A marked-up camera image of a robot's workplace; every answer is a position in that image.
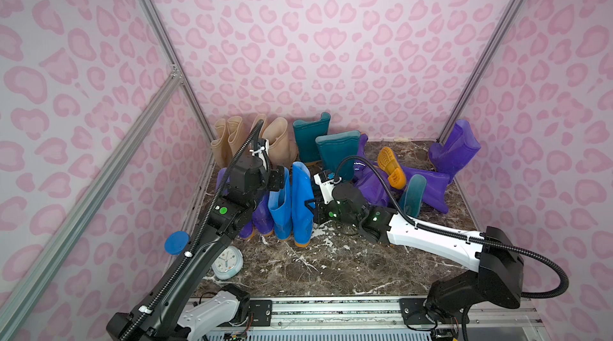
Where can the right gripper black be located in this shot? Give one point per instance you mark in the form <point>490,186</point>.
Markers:
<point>315,207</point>

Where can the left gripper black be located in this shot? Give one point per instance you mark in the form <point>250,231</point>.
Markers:
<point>277,178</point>

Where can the blue boot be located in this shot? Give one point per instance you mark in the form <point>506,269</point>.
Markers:
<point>301,191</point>
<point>279,205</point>

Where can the beige boot with paper stuffing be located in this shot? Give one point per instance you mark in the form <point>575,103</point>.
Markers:
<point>281,150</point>

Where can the beige boot pair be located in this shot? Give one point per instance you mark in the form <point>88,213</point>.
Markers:
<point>236,133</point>
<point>220,147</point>

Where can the teal boot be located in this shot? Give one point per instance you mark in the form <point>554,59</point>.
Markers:
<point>306,133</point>
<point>333,148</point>
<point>412,196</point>

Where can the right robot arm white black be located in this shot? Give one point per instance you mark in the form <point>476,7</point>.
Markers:
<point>493,273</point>

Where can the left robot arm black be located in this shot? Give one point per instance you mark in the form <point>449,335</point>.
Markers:
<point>165,312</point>

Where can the purple boot shaft in pile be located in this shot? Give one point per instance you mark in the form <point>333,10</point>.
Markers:
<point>372,184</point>

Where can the yellow boot sole in pile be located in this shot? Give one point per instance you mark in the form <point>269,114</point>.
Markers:
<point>387,162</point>

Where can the purple boot tip at back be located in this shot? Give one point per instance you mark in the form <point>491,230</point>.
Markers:
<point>362,145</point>

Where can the teal boot upside down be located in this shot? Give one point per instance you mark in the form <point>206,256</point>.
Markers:
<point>412,196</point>

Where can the mint alarm clock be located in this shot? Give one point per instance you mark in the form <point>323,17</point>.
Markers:
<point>228,264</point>

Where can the blue printed can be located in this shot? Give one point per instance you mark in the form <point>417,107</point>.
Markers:
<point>176,243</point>

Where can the aluminium diagonal brace left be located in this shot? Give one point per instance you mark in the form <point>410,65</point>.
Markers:
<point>32,287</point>

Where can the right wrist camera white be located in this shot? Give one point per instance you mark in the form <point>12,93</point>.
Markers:
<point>325,181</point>

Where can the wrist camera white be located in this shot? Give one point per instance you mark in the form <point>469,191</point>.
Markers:
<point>325,181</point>
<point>260,149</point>

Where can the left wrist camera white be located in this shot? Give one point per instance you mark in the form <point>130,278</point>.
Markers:
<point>260,149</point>

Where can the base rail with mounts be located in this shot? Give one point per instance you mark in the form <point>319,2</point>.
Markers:
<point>355,318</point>

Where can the aluminium frame post left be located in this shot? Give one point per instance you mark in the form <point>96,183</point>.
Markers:
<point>162,36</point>

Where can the aluminium frame post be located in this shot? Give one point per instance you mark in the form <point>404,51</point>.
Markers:
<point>162,36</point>
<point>502,28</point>

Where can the aluminium frame post right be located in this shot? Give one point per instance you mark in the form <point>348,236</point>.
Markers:
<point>502,28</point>

